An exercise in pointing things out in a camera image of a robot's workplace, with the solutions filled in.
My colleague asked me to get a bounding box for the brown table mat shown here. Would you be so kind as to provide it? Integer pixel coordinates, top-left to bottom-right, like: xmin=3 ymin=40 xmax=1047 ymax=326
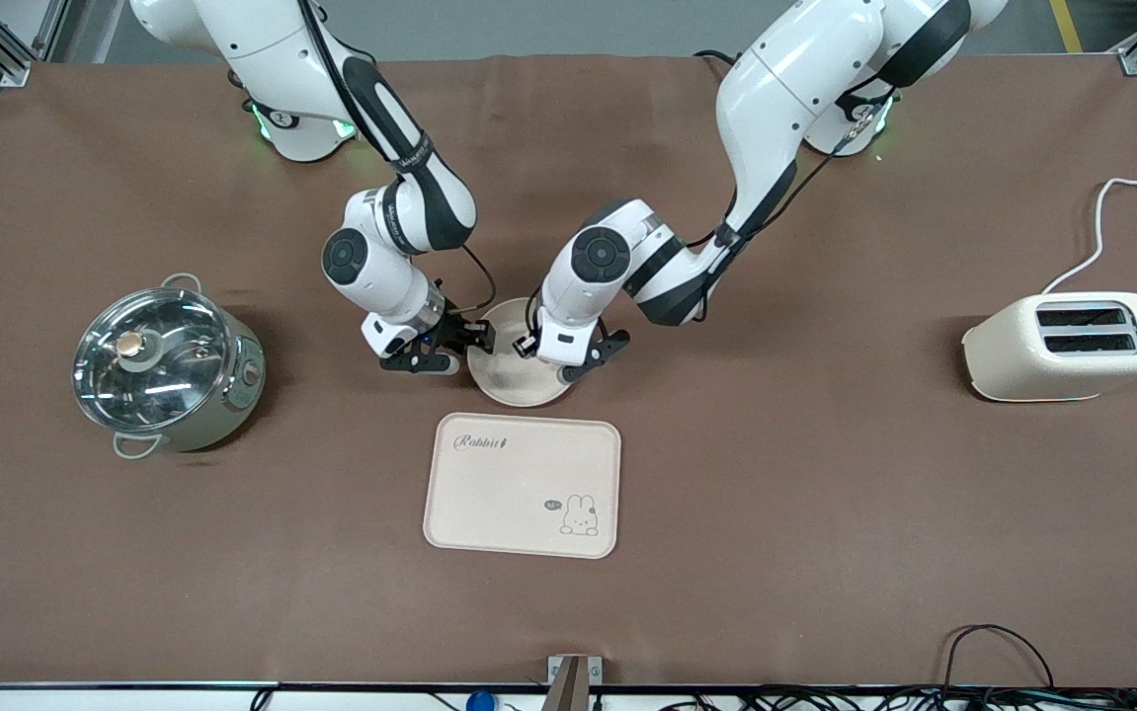
xmin=0 ymin=54 xmax=1137 ymax=687

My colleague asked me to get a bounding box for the cream two-slot toaster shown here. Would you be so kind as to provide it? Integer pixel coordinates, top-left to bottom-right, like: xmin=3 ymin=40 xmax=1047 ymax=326
xmin=961 ymin=291 xmax=1137 ymax=403

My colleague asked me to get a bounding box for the grey metal edge bracket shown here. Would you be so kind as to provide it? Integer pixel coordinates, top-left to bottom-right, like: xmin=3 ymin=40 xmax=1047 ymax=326
xmin=547 ymin=654 xmax=604 ymax=711

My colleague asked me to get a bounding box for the black looped cable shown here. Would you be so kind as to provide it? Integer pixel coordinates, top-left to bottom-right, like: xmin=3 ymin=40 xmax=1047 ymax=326
xmin=938 ymin=623 xmax=1058 ymax=692

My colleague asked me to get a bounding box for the white toaster power cable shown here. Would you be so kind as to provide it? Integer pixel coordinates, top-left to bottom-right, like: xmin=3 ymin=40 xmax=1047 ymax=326
xmin=1040 ymin=175 xmax=1137 ymax=295

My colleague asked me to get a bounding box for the cream rabbit print tray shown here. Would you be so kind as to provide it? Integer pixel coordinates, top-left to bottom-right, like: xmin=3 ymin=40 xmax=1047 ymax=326
xmin=423 ymin=412 xmax=622 ymax=561

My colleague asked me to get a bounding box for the black cable bundle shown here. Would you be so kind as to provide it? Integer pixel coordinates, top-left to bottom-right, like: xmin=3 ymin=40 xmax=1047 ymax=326
xmin=667 ymin=686 xmax=1137 ymax=711

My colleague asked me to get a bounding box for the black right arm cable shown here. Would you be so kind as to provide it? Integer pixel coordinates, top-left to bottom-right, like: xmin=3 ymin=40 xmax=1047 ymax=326
xmin=296 ymin=0 xmax=498 ymax=319

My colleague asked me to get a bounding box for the yellow floor tape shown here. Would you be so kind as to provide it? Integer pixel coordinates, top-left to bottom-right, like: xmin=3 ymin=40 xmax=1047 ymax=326
xmin=1049 ymin=0 xmax=1083 ymax=50

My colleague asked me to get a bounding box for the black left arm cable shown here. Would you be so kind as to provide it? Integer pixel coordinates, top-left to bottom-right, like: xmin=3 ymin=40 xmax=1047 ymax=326
xmin=687 ymin=89 xmax=897 ymax=327

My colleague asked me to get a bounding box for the round cream plate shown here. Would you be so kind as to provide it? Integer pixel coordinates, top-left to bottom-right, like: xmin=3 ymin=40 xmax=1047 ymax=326
xmin=467 ymin=297 xmax=579 ymax=408

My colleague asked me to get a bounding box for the glass pot lid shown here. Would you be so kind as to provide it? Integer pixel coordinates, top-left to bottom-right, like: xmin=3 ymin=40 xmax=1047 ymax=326
xmin=72 ymin=286 xmax=238 ymax=433

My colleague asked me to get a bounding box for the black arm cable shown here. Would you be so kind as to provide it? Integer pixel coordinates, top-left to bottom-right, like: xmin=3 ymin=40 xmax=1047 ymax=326
xmin=296 ymin=0 xmax=498 ymax=319
xmin=687 ymin=89 xmax=897 ymax=327

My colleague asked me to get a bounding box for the steel electric cooking pot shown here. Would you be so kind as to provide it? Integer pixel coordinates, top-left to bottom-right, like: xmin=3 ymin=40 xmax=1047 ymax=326
xmin=74 ymin=274 xmax=268 ymax=460

